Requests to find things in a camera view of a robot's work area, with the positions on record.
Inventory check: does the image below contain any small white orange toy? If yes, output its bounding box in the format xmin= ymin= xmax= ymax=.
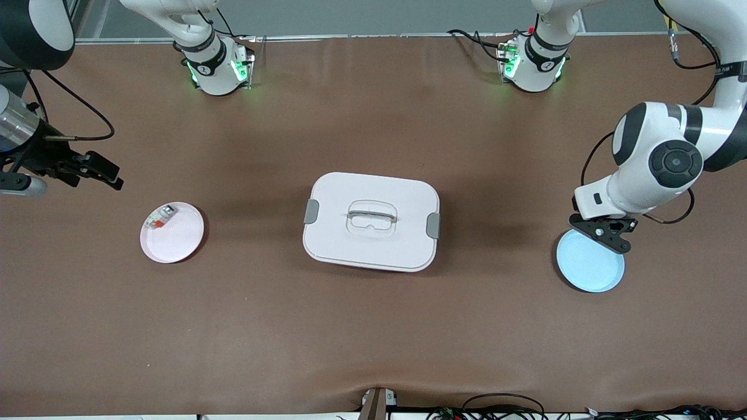
xmin=146 ymin=205 xmax=177 ymax=230

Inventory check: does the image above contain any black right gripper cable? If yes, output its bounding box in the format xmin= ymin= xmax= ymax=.
xmin=23 ymin=69 xmax=116 ymax=142

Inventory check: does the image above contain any black arm base cable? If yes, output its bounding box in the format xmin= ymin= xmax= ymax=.
xmin=448 ymin=28 xmax=513 ymax=62
xmin=198 ymin=5 xmax=256 ymax=43

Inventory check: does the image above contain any brown camera mount bracket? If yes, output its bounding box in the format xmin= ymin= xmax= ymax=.
xmin=358 ymin=387 xmax=399 ymax=420

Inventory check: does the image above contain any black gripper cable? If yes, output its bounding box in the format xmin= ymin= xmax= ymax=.
xmin=580 ymin=0 xmax=747 ymax=226
xmin=23 ymin=69 xmax=116 ymax=142

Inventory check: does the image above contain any aluminium table edge rail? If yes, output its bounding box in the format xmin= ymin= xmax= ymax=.
xmin=73 ymin=32 xmax=720 ymax=47

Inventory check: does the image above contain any black cable bundle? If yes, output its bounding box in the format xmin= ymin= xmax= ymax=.
xmin=584 ymin=405 xmax=747 ymax=420

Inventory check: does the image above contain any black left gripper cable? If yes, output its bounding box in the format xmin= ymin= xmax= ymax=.
xmin=580 ymin=0 xmax=747 ymax=226

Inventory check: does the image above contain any light blue round plate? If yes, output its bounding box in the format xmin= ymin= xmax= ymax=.
xmin=556 ymin=229 xmax=626 ymax=293

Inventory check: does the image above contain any pink round plate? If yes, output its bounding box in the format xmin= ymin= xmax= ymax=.
xmin=140 ymin=202 xmax=205 ymax=264

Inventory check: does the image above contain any black looped cable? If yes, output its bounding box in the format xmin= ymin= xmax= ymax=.
xmin=426 ymin=393 xmax=549 ymax=420

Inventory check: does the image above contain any white lidded storage box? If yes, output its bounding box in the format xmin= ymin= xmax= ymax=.
xmin=302 ymin=172 xmax=441 ymax=273

